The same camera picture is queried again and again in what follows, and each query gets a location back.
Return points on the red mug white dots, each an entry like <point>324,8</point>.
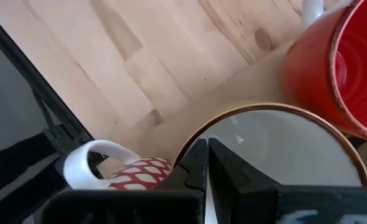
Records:
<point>115,168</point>

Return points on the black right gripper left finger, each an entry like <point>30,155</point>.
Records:
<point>189,171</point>

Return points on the yellow mug white inside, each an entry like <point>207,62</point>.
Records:
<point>283,146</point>

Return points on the black table frame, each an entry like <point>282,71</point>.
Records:
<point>40,93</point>

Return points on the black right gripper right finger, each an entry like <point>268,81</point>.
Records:
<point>236,177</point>

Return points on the wooden shelf black legs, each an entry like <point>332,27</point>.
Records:
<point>233,90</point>

